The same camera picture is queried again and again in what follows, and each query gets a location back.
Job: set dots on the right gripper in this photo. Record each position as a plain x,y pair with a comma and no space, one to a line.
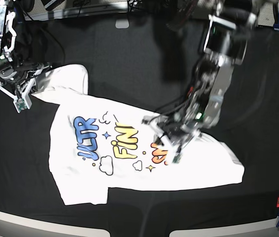
20,80

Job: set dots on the black table cloth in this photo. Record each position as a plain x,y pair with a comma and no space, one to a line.
149,66

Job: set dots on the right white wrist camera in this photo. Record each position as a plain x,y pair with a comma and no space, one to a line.
21,103

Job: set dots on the grey camera mount base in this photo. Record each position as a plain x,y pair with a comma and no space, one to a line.
122,22

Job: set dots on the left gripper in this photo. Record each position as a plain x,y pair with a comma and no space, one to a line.
147,120

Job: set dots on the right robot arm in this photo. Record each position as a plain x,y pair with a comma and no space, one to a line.
22,48

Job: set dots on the white printed t-shirt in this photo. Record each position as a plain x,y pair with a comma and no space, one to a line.
97,144

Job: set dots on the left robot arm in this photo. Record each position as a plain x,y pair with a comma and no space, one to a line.
230,26

